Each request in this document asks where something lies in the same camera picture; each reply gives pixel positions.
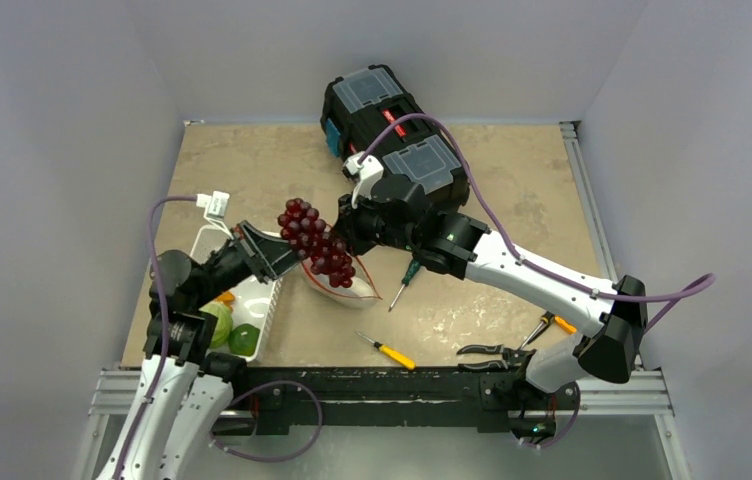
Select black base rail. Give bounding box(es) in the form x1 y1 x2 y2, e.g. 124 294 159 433
222 367 579 438

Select orange black screwdriver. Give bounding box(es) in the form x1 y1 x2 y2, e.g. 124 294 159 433
520 311 577 350

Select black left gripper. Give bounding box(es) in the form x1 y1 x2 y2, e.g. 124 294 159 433
191 219 315 307

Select white plastic basket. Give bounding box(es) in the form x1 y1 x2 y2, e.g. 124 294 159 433
187 223 285 364

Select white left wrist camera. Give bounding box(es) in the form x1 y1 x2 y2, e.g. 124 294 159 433
196 190 230 222

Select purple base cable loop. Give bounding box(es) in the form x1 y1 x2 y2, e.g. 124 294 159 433
208 380 324 465

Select orange food piece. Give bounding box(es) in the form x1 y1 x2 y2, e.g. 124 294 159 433
216 291 236 304

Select black toolbox clear lids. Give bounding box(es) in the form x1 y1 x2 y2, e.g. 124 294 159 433
320 64 471 213

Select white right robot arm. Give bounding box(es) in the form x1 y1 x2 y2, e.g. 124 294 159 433
333 175 647 407

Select red grape bunch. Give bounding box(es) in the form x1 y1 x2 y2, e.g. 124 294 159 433
277 198 356 287

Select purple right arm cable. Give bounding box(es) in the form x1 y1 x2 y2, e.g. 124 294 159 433
357 112 718 334

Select green cabbage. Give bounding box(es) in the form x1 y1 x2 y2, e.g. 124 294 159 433
200 301 233 349

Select clear zip bag orange zipper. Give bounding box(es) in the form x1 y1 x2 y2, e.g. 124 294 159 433
299 254 384 309

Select green bell pepper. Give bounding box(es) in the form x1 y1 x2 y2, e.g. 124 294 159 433
228 323 261 357

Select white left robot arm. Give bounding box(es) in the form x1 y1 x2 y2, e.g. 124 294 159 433
98 222 299 479

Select yellow handled screwdriver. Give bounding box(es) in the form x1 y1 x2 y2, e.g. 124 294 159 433
356 331 416 371

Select green handled screwdriver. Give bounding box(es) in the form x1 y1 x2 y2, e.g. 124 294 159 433
388 259 421 312

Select black pliers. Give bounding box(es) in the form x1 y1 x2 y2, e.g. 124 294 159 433
457 344 535 372

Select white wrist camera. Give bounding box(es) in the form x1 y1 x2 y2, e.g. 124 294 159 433
196 190 230 222
343 152 384 209

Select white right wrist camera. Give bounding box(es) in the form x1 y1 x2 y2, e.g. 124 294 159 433
343 152 384 209

